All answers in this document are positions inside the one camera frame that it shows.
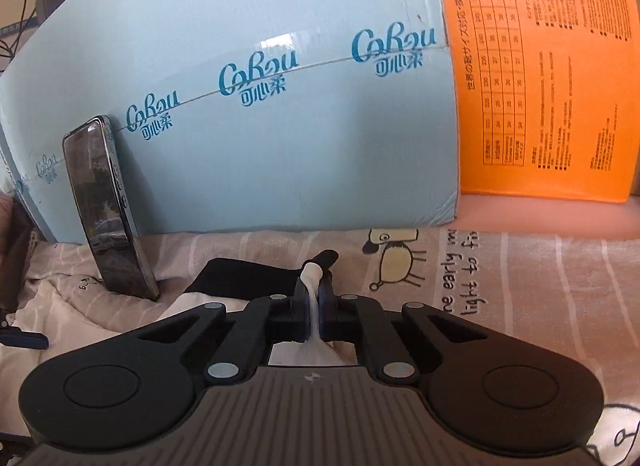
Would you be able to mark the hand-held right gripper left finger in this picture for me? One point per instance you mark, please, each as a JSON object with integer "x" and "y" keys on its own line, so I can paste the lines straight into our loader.
{"x": 303, "y": 303}

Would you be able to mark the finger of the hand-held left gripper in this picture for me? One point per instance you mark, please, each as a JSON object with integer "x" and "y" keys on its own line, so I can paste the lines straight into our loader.
{"x": 22, "y": 339}

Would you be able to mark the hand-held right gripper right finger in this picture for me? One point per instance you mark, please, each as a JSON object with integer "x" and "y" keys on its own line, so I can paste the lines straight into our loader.
{"x": 325, "y": 305}

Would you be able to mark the white garment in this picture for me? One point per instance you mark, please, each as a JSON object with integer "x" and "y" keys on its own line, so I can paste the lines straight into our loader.
{"x": 80, "y": 308}

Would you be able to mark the black cloth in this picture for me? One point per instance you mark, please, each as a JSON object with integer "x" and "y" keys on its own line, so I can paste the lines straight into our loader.
{"x": 235, "y": 276}

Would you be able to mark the dark cloth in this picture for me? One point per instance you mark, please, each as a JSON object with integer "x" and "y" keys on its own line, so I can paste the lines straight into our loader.
{"x": 12, "y": 246}

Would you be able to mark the black smartphone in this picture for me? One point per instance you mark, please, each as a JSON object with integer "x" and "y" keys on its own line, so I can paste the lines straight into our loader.
{"x": 107, "y": 206}

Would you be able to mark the light blue cardboard box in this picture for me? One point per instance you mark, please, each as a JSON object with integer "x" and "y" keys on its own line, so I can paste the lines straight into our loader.
{"x": 260, "y": 110}

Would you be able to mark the striped cartoon print bedsheet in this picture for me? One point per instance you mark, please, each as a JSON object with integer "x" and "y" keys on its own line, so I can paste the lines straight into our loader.
{"x": 525, "y": 286}

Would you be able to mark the orange cardboard box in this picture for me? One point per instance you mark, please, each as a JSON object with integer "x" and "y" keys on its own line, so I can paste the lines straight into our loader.
{"x": 545, "y": 85}

